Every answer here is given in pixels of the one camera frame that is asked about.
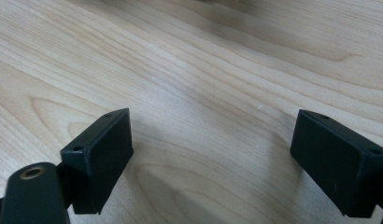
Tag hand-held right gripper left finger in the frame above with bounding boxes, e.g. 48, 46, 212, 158
59, 107, 135, 216

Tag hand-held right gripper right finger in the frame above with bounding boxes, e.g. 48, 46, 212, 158
290, 108, 383, 218

